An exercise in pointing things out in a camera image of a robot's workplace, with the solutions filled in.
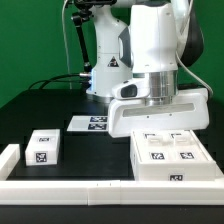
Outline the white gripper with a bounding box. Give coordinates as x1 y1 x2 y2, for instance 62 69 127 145
108 80 209 138

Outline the white cabinet door panel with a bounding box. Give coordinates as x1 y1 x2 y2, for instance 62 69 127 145
133 131 172 164

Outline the white cabinet body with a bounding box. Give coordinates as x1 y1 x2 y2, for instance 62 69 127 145
130 130 216 181

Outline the white cabinet top block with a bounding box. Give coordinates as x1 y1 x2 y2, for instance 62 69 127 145
25 129 60 166

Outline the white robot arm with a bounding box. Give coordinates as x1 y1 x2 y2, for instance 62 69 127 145
87 0 212 138

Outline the white marker base plate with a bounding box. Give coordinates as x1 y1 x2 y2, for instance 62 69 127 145
67 116 108 132

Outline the black cable bundle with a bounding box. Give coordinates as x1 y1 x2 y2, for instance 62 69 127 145
27 72 92 91

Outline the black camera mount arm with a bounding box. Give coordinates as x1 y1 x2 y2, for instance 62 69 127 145
66 0 117 72

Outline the white hanging cable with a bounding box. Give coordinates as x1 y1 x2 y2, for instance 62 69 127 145
61 0 74 90

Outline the white U-shaped boundary frame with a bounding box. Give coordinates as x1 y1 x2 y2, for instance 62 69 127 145
0 144 224 205

